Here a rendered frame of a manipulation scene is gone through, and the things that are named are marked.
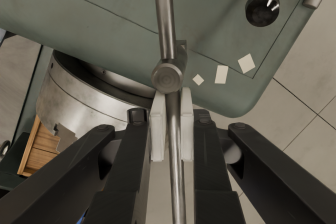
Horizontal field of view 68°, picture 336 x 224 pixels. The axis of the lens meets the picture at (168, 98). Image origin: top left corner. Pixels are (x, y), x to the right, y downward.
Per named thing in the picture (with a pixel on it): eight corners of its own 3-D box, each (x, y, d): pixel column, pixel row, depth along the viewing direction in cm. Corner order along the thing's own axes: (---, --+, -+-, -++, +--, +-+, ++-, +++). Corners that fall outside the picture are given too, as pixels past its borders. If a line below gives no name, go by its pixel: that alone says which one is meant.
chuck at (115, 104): (51, 31, 60) (56, 87, 35) (159, 69, 77) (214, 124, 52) (47, 44, 61) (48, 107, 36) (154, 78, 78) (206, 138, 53)
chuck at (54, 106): (47, 44, 61) (48, 108, 36) (154, 78, 78) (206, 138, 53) (37, 76, 64) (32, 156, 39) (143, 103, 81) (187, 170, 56)
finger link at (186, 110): (180, 115, 14) (193, 114, 14) (181, 86, 21) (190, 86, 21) (181, 162, 15) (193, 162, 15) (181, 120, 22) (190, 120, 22)
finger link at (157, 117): (163, 162, 15) (151, 162, 15) (166, 120, 22) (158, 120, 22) (162, 115, 14) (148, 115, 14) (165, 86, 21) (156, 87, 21)
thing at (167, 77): (169, 36, 27) (148, 64, 16) (190, 35, 27) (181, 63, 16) (171, 56, 28) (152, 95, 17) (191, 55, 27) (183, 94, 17)
